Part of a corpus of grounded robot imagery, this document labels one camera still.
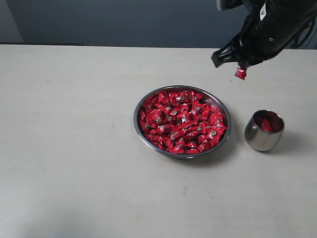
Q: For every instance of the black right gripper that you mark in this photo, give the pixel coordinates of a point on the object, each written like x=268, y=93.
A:
x=272, y=27

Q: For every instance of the stainless steel cup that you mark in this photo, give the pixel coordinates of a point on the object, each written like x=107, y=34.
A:
x=261, y=140

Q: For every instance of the pile of red wrapped candies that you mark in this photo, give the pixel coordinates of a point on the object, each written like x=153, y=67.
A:
x=182, y=121

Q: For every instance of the steel bowl of candies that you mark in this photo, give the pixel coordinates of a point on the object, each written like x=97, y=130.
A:
x=220, y=109

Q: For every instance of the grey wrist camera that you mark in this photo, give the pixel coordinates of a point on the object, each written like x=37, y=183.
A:
x=223, y=5

